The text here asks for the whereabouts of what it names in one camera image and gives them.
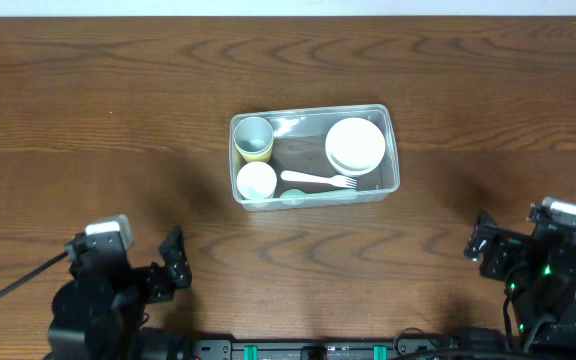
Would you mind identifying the mint green plastic spoon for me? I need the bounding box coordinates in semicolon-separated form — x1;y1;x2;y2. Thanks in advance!
280;188;357;206

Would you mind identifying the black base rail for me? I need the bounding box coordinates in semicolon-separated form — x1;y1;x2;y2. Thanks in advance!
130;328;576;360

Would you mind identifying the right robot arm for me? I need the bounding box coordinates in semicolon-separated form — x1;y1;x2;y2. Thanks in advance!
464;202;576;352

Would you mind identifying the white plastic bowl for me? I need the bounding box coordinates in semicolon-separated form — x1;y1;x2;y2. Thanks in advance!
325;117;386;177

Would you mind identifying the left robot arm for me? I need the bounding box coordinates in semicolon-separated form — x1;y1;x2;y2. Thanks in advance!
48;225;192;360

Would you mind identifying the yellow plastic cup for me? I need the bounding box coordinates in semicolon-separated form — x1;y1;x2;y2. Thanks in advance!
235;143;273;163

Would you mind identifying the pink plastic fork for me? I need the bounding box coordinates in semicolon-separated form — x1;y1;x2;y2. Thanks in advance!
280;170;357;189

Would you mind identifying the left black cable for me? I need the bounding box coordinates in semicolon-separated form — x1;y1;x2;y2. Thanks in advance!
0;251;69;319

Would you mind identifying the white plastic cup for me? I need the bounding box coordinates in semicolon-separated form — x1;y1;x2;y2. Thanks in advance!
236;162;278;200

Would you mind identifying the grey plastic cup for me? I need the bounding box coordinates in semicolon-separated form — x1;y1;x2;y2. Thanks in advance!
234;117;274;154

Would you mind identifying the clear plastic container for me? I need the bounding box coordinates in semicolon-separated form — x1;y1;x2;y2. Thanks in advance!
229;104;400;211

